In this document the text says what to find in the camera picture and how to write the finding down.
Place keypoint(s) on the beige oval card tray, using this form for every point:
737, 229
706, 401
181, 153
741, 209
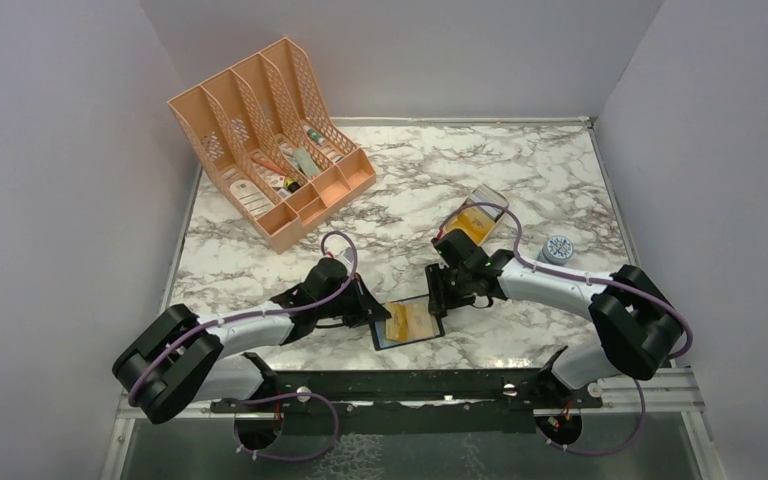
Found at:
474, 222

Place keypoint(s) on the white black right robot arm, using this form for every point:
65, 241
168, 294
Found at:
635, 331

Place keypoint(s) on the orange plastic desk organizer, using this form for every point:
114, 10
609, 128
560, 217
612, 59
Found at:
258, 106

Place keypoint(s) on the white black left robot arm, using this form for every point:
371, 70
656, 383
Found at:
181, 358

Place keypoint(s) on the white credit card stack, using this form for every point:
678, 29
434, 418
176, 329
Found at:
490, 201

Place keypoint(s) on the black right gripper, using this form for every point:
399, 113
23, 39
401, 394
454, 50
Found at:
435, 276

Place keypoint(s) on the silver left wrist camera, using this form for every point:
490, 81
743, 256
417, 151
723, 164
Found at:
346, 256

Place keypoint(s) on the black leather card holder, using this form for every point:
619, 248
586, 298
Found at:
377, 329

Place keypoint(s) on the green white tube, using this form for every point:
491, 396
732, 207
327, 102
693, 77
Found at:
314, 135

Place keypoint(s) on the blue patterned round tin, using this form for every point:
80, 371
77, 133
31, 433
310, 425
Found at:
558, 250

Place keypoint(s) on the orange pen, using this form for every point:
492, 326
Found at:
268, 164

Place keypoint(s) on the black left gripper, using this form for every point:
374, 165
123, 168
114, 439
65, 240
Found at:
367, 307

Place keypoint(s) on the gold credit card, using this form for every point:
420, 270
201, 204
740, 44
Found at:
396, 327
422, 324

